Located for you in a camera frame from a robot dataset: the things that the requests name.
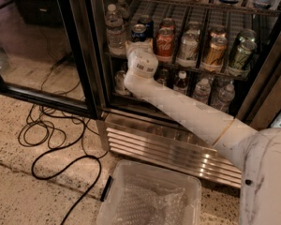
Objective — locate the front gold soda can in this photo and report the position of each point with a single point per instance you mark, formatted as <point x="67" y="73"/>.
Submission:
<point x="215" y="52"/>

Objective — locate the front green soda can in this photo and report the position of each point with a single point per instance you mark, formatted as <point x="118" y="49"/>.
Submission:
<point x="241" y="54"/>

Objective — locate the bottom shelf orange can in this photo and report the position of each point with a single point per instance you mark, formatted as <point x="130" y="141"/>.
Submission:
<point x="162" y="81"/>

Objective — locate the closed right fridge door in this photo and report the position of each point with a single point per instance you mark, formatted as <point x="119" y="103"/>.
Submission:
<point x="262" y="102"/>

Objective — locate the bubble wrap sheet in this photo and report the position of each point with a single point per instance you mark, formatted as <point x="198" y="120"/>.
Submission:
<point x="146" y="202"/>

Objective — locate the rear gold soda can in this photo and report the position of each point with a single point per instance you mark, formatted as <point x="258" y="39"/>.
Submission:
<point x="217" y="32"/>

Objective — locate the green soda can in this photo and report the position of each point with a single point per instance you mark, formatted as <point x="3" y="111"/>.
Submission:
<point x="246" y="34"/>
<point x="241" y="54"/>

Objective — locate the rear silver soda can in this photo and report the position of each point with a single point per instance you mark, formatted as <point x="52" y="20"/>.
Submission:
<point x="193" y="28"/>

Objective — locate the rear middle shelf water bottle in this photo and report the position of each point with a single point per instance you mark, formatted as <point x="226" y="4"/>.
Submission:
<point x="123" y="8"/>

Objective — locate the open glass fridge door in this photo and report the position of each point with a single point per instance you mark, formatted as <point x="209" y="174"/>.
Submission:
<point x="42" y="58"/>

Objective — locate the bottom right water bottle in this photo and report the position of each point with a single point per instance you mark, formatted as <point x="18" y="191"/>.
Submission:
<point x="223" y="98"/>

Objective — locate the front red coca-cola can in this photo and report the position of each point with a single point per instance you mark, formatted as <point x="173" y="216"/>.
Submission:
<point x="164" y="42"/>

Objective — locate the blue pepsi can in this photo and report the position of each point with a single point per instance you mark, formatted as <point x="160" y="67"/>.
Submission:
<point x="148" y="22"/>
<point x="138" y="32"/>

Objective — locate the red coca-cola can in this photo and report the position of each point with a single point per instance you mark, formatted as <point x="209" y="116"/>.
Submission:
<point x="164" y="42"/>
<point x="168" y="23"/>

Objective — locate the stainless steel fridge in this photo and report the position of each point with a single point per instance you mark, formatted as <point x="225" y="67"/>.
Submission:
<point x="132" y="127"/>

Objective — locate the gold soda can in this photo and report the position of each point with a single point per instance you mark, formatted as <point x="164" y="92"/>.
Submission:
<point x="215" y="52"/>
<point x="217" y="32"/>

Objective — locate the front silver soda can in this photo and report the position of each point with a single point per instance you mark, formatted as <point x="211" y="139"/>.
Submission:
<point x="188" y="49"/>

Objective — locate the bottom left water bottle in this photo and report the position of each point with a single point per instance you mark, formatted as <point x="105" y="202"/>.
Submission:
<point x="202" y="91"/>

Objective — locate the rear green soda can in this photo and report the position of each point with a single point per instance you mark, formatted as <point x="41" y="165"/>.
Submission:
<point x="246" y="34"/>

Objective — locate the shelf water bottle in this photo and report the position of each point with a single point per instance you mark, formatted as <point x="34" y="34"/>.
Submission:
<point x="116" y="34"/>
<point x="123" y="8"/>

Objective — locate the right brown tea bottle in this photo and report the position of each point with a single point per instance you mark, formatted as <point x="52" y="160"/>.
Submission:
<point x="181" y="82"/>

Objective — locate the bottom shelf silver can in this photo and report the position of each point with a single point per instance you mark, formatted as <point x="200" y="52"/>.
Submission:
<point x="119" y="82"/>

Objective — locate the rear red coca-cola can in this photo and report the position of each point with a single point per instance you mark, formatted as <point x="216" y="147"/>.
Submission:
<point x="168" y="23"/>

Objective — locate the silver soda can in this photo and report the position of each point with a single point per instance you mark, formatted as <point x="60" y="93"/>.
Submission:
<point x="193" y="28"/>
<point x="188" y="49"/>

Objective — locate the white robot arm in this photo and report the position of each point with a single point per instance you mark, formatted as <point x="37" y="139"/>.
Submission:
<point x="257" y="154"/>

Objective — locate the clear plastic bin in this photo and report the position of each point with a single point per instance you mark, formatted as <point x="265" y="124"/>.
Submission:
<point x="125" y="169"/>

